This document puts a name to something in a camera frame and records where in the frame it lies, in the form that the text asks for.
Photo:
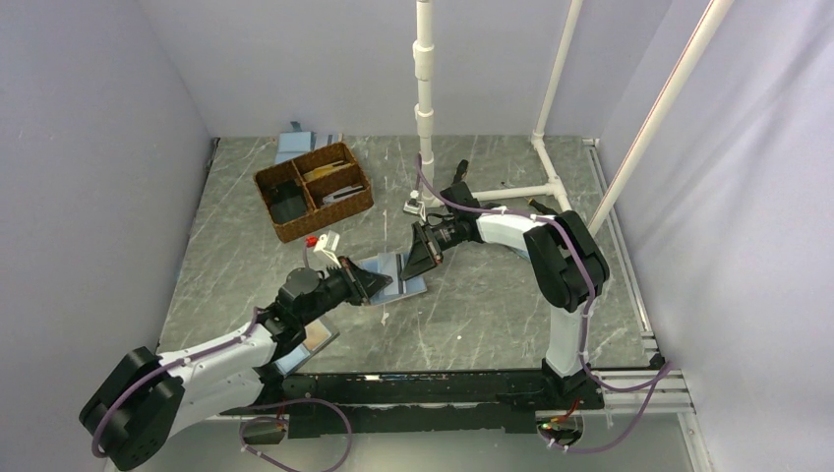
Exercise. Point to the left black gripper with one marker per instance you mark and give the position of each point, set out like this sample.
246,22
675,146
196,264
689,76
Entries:
361,284

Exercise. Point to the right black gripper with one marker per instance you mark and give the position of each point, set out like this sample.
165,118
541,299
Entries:
425,254

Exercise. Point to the silver grey vip card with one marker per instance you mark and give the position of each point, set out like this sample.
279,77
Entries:
341,194

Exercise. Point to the black credit card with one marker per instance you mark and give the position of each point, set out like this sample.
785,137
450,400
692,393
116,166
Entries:
286,202

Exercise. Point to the gold credit card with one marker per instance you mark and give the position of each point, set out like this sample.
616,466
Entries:
324,170

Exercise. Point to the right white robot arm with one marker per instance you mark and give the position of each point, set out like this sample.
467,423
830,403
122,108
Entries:
569,268

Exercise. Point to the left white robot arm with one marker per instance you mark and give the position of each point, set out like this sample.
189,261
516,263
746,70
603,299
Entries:
148,398

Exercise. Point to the blue orange card holder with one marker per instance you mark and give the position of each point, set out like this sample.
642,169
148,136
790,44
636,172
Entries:
319,335

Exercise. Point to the blue card holder at back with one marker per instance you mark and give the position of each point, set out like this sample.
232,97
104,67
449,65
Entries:
299,141

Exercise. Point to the black orange screwdriver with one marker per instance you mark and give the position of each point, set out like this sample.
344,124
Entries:
460,174

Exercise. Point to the brown wicker divided basket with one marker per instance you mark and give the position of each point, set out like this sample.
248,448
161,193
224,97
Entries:
318,215

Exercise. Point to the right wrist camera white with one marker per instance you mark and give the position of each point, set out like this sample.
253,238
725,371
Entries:
415,206

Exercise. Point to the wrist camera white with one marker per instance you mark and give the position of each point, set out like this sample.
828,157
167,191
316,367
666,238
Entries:
415,206
323,247

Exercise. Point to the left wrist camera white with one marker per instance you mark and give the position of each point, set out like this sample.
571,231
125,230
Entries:
323,247

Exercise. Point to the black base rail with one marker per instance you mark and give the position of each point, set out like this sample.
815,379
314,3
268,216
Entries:
513,401

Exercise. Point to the white pvc pipe frame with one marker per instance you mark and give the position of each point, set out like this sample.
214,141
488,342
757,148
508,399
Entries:
493,59

